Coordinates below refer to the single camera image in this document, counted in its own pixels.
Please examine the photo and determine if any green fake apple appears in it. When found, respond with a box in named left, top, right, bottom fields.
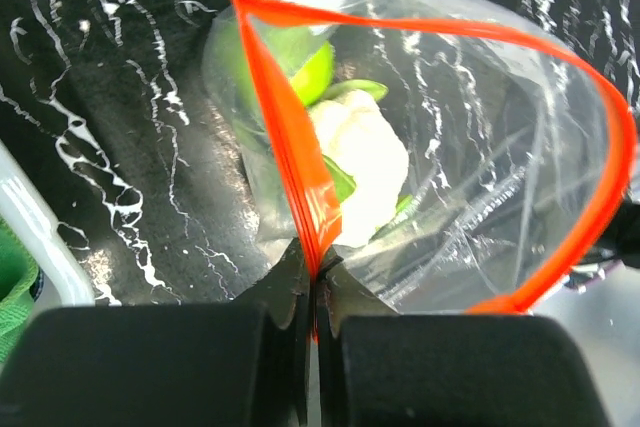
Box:
left=234, top=21, right=336, bottom=106

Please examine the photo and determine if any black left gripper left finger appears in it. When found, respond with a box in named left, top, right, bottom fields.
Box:
left=1, top=241, right=311, bottom=426

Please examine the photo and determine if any white fake cauliflower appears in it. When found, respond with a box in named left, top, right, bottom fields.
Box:
left=309, top=89, right=409, bottom=248

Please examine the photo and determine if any green cloth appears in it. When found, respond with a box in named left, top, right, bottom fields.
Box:
left=0, top=219, right=39, bottom=363

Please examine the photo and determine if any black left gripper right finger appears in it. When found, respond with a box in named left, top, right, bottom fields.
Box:
left=315, top=257, right=610, bottom=426

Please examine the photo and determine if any white perforated plastic basket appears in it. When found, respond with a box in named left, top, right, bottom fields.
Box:
left=1, top=147, right=94, bottom=313

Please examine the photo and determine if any clear zip top bag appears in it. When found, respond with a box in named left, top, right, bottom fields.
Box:
left=202, top=0, right=637, bottom=313

